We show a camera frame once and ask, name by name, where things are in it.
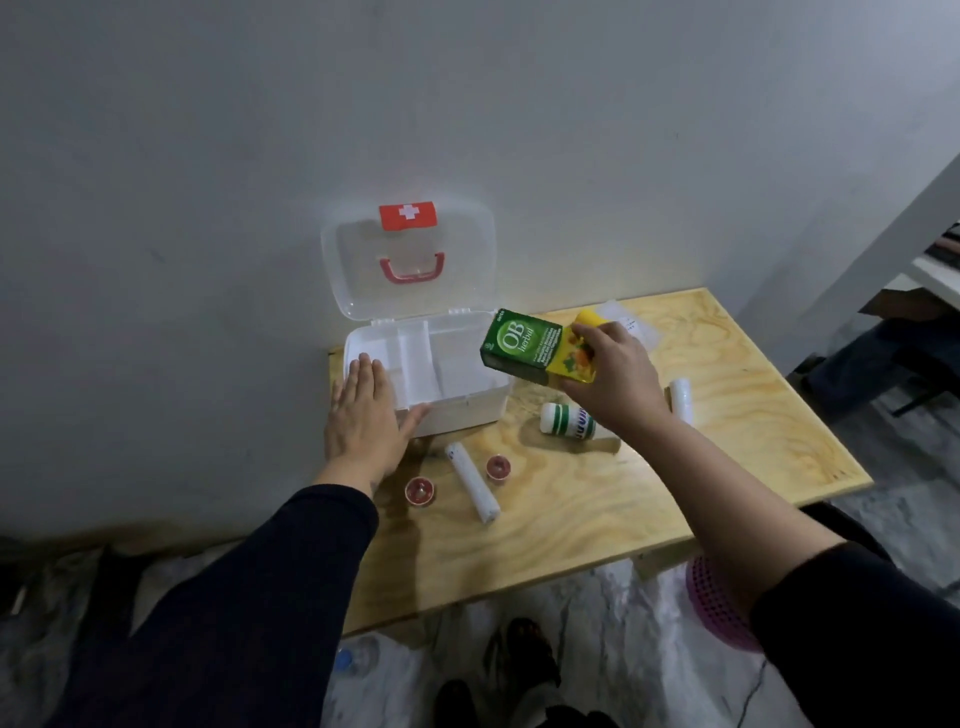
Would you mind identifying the person's left hand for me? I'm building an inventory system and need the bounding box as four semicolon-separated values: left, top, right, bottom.
323;353;432;493

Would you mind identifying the wooden table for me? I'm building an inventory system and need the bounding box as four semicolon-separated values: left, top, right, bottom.
327;287;875;639

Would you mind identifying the white bottle with green stripes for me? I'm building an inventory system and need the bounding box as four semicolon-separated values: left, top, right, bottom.
539;401;598;442

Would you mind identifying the clear plastic zip bag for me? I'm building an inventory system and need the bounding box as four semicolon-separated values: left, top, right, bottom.
596;299;663;352

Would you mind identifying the clear bottle with blue cap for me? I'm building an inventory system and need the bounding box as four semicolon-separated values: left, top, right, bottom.
333;637;380;676

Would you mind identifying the white first aid box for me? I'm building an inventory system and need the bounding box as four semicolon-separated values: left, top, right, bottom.
320;196;515;439

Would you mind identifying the black bag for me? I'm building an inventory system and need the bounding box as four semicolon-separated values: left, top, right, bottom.
798;500;894;564

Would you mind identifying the person's right hand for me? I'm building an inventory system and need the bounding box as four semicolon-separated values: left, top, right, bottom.
558;320;673;445

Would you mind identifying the person's sandal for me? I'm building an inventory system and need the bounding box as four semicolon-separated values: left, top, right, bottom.
483;617;562;699
433;678;481;728

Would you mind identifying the white side table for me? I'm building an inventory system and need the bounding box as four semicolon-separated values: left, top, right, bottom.
907;254;960;309

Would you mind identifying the pink plastic basket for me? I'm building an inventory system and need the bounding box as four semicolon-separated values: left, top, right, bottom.
684;554;766;655

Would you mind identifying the person's right forearm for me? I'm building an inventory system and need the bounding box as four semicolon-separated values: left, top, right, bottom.
622;416;960;728

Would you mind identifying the green and yellow medicine box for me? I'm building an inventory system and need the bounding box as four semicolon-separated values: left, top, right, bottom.
479;308;599;388

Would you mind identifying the white bandage roll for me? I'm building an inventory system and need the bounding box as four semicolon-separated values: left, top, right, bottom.
444;440;502;526
668;377;696;427

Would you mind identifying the person's right sandal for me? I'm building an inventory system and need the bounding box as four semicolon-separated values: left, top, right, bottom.
483;617;562;699

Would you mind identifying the person's left sandal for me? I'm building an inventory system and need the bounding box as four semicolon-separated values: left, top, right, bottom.
433;678;481;728

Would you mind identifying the person's left forearm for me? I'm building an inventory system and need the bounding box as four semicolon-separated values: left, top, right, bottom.
48;461;380;728

